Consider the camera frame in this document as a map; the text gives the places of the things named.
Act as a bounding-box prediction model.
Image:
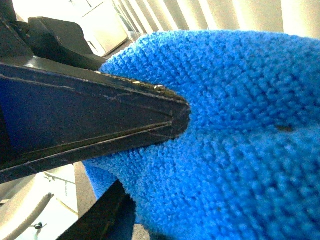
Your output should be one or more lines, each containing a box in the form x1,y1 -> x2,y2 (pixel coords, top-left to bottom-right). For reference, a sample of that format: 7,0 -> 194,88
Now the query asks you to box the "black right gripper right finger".
58,180 -> 136,240

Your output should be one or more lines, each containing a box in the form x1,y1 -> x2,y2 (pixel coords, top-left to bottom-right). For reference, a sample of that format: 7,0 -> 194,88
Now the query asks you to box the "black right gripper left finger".
0,62 -> 190,183

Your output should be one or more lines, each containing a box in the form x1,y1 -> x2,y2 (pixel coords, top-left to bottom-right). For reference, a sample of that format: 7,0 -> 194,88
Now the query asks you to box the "blue microfiber towel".
83,30 -> 320,240

